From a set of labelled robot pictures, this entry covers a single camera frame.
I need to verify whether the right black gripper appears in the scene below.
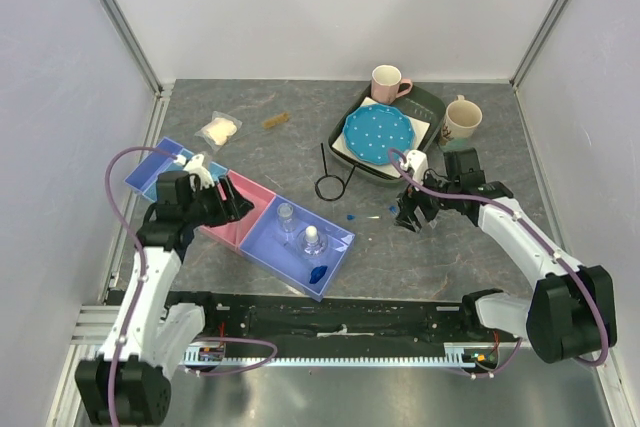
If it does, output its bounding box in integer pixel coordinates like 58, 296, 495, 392
392, 164, 459, 233

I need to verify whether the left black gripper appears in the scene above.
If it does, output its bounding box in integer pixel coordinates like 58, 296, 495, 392
183, 174, 254, 228

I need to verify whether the small clear glass bottle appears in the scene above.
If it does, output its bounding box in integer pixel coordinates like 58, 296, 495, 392
277, 202, 296, 233

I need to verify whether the round flask white stopper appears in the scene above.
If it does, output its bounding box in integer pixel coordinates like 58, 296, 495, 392
295, 225, 329, 259

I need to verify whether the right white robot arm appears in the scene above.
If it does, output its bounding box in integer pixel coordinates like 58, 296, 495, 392
388, 148, 617, 367

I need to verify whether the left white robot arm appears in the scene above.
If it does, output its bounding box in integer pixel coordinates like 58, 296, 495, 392
75, 171, 254, 426

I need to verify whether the bag of cotton balls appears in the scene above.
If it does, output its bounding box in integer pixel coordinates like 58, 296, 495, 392
195, 111, 242, 152

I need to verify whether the multicolour compartment organizer tray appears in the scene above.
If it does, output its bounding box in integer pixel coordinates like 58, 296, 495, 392
125, 138, 355, 301

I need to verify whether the white square plate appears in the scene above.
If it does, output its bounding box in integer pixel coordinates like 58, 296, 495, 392
330, 96, 431, 180

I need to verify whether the tan test tube brush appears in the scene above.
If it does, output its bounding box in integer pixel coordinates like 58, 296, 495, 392
236, 112, 291, 140

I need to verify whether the blue polka dot plate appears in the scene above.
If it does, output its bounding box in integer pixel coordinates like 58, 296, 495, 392
342, 103, 416, 165

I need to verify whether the cream floral mug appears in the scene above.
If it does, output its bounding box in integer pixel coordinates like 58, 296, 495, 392
438, 95, 483, 151

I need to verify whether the pink ceramic mug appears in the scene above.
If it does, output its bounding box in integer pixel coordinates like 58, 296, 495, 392
370, 65, 413, 105

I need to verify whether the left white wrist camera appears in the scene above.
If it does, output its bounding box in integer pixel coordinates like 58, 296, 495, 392
183, 152, 214, 192

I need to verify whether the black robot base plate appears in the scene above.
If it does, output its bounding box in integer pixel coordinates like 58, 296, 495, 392
161, 291, 515, 357

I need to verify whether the slotted cable duct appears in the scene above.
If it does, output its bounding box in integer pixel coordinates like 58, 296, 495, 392
180, 342, 497, 369

